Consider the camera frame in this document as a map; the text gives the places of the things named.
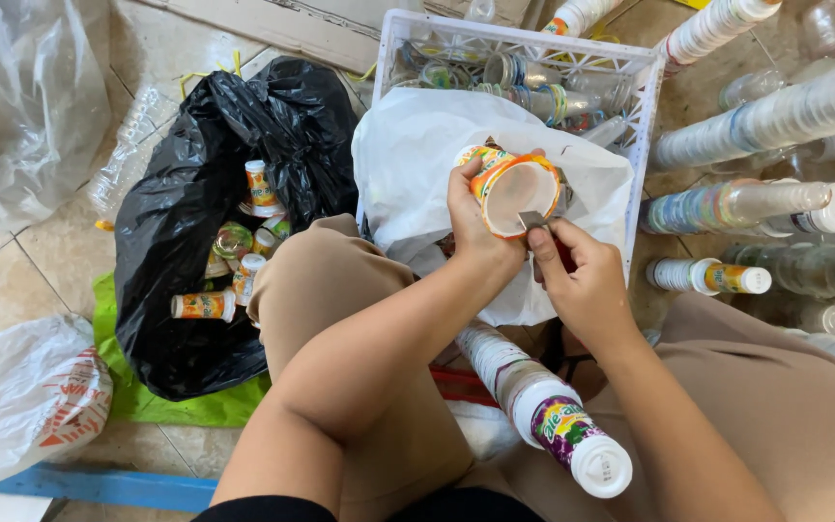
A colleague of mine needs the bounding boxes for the person's left hand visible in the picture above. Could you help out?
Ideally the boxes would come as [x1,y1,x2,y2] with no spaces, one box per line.
[446,148,547,280]

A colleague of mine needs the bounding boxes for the person's right hand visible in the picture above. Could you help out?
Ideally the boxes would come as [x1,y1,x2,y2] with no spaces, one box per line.
[526,217,643,350]

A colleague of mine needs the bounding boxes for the red handled cutter knife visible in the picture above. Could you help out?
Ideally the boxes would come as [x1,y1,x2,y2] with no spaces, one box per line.
[518,210,578,276]

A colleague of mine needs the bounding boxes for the orange labelled plastic cup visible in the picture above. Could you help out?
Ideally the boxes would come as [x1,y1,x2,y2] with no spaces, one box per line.
[455,144,562,241]

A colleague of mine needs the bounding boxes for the plain white plastic bag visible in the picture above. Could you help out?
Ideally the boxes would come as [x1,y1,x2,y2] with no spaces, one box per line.
[351,88,636,329]

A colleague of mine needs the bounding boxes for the cup stack with orange label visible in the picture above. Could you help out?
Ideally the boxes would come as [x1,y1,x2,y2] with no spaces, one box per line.
[645,257,774,297]

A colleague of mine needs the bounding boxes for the cup stack with purple label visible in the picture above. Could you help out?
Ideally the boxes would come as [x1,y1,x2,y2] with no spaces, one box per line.
[454,319,635,500]

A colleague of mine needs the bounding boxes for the red plastic item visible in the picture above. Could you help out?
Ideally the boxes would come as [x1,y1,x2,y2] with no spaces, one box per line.
[428,365,500,408]

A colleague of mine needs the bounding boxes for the heap of clear banded cups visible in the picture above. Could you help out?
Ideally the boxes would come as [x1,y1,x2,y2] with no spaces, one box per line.
[389,40,636,148]

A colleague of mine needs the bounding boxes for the cup stack with colourful rims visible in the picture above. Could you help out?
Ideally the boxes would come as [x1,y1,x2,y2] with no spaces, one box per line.
[638,178,835,238]

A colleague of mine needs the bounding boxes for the white plastic crate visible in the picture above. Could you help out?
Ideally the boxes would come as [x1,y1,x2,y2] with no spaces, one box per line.
[371,9,668,285]

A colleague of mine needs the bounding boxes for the person's beige trousers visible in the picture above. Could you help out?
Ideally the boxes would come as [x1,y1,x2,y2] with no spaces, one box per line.
[246,213,835,522]

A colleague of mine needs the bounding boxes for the greenish clear cup stack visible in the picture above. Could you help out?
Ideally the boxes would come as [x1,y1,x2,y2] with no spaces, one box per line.
[720,242,835,310]

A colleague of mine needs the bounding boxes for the clear cup with white lid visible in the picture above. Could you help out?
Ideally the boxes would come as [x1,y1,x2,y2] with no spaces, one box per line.
[796,300,835,339]

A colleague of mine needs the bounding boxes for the long clear cup stack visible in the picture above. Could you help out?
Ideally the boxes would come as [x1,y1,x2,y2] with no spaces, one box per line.
[651,58,835,172]

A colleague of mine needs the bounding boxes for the short white cup stack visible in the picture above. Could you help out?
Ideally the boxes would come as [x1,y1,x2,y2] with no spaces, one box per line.
[540,0,626,38]

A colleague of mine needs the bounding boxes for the person's black shirt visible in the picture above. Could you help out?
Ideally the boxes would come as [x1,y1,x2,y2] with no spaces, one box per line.
[191,486,546,522]

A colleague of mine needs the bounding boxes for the single clear plastic cup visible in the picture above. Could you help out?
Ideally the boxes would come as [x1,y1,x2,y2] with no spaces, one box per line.
[718,68,790,111]

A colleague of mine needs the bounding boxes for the heap of orange drink cups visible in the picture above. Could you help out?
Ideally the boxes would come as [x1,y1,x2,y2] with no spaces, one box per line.
[170,159,292,324]

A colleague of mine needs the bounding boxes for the brown cardboard sheet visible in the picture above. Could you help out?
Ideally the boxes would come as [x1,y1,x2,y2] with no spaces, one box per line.
[133,0,534,75]

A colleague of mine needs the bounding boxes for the white striped cup stack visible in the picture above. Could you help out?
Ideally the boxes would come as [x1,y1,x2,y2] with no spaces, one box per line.
[659,0,783,75]

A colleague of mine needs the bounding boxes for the black garbage bag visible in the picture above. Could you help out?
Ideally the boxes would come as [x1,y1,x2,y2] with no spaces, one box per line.
[114,56,361,403]

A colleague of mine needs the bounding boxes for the crushed clear plastic bottle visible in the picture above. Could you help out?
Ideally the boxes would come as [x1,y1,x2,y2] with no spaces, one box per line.
[87,83,181,233]

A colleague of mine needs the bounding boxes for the blue bar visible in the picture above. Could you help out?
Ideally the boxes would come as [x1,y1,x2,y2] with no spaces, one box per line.
[0,463,220,515]

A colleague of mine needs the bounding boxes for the large clear plastic bag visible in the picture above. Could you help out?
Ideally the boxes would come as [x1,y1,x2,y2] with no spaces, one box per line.
[0,0,113,233]

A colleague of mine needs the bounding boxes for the white bag with red print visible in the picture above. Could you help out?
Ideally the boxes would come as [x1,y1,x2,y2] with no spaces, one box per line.
[0,313,115,495]

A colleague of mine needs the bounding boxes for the yellow plastic strap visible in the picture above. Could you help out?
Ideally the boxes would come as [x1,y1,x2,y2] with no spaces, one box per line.
[177,48,245,100]

